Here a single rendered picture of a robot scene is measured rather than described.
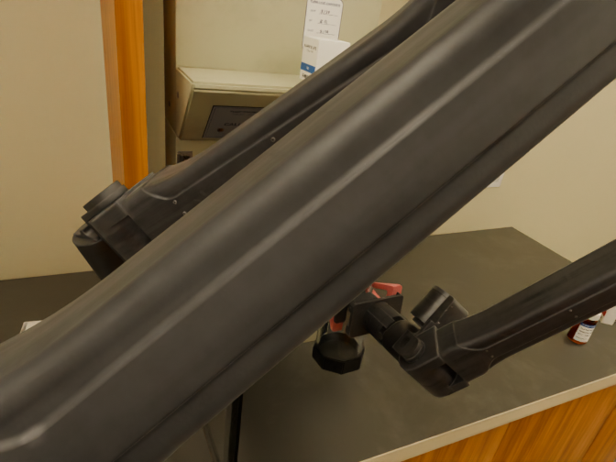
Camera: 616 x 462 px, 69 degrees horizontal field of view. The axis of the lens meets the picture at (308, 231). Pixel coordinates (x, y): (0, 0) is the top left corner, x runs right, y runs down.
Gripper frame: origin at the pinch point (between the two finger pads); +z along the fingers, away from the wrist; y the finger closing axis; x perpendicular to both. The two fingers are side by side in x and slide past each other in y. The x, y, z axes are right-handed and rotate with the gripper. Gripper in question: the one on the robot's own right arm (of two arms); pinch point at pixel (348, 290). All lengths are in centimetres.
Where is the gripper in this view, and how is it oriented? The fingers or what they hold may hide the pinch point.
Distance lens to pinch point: 83.6
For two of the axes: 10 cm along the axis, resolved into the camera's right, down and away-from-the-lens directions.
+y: -8.9, 1.0, -4.5
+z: -4.5, -3.8, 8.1
